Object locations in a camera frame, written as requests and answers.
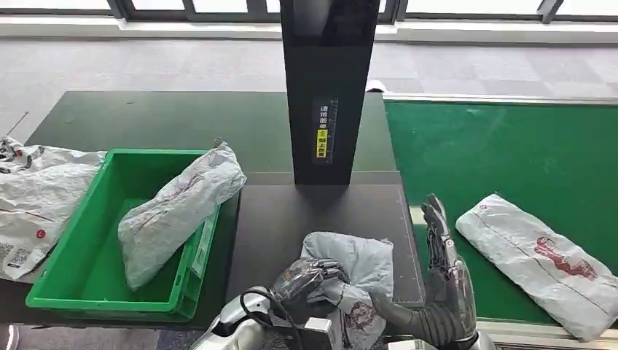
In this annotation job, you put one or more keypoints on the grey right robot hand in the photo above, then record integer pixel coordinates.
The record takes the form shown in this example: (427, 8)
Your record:
(451, 309)

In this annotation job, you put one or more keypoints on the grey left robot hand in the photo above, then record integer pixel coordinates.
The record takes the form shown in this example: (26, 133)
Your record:
(304, 285)

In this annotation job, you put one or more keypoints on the small grey parcel bag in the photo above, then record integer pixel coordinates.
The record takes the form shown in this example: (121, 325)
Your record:
(359, 261)

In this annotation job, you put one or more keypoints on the long grey parcel bag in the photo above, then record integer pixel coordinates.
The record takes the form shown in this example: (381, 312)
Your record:
(169, 217)

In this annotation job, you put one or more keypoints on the grey parcel with red print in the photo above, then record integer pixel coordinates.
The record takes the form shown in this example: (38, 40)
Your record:
(531, 256)

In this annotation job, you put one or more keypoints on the black yellow column label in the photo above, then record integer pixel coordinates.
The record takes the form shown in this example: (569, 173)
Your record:
(322, 140)

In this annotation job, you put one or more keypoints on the black scanner column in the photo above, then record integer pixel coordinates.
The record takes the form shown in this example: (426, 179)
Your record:
(309, 121)

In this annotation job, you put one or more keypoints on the green conveyor belt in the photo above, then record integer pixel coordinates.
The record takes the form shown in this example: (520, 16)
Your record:
(458, 145)

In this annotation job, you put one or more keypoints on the small white conveyor end cap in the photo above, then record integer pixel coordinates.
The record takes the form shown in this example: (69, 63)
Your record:
(375, 86)

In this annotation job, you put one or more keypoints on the green plastic crate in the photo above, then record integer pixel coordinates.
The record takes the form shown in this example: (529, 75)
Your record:
(72, 270)

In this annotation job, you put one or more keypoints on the large white crumpled parcel bag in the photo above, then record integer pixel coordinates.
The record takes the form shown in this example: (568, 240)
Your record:
(43, 193)

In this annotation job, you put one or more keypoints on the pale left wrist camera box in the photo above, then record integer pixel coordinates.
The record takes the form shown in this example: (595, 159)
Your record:
(318, 333)

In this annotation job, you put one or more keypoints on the black scanner base plate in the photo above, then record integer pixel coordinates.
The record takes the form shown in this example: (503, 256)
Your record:
(270, 232)

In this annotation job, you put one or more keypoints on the silver conveyor front rail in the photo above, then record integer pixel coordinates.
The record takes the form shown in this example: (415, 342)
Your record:
(521, 333)

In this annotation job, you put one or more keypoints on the silver conveyor rail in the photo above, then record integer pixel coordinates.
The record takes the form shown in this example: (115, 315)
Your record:
(521, 333)
(483, 96)

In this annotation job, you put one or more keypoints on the silver conveyor back rail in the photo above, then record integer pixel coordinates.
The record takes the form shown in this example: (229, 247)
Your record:
(483, 96)

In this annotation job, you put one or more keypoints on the dark window frame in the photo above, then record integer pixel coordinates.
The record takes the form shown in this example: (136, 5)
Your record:
(260, 12)

